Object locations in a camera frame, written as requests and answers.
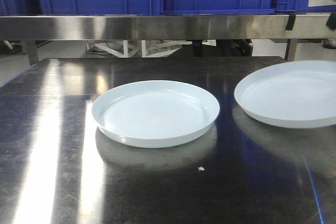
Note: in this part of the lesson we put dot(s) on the white round plate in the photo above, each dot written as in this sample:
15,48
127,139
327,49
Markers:
295,95
155,113

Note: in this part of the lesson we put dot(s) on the black tape strip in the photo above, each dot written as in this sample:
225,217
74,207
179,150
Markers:
290,22

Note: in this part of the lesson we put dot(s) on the white metal frame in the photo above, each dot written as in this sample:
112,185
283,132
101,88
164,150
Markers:
134,48

